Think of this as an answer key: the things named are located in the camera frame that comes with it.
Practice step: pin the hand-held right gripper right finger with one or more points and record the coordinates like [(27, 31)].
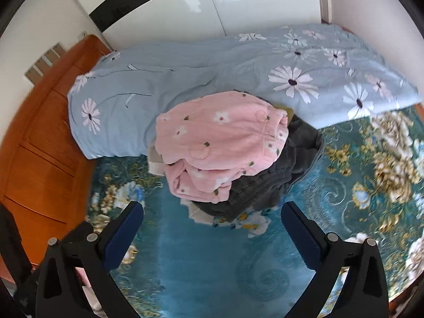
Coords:
[(304, 235)]

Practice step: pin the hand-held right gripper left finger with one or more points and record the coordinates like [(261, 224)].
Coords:
[(122, 235)]

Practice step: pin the pink floral fleece pants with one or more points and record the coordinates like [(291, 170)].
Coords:
[(215, 139)]

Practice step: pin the dark grey garment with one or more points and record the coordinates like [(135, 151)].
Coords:
[(281, 172)]

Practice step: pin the white ribbed sweater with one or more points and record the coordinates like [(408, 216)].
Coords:
[(198, 217)]

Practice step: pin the teal floral blanket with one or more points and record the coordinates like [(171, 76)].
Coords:
[(198, 265)]

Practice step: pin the wooden bed headboard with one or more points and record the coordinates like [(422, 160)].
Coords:
[(43, 159)]

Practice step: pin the olive yellow garment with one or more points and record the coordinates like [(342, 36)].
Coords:
[(288, 114)]

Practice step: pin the light blue daisy quilt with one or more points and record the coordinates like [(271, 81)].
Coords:
[(215, 69)]

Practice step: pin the white glossy wardrobe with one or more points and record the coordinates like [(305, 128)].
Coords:
[(265, 3)]

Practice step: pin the grey wall switch panel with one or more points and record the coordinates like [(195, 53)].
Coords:
[(44, 61)]

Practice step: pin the small wall socket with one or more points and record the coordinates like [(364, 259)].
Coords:
[(82, 34)]

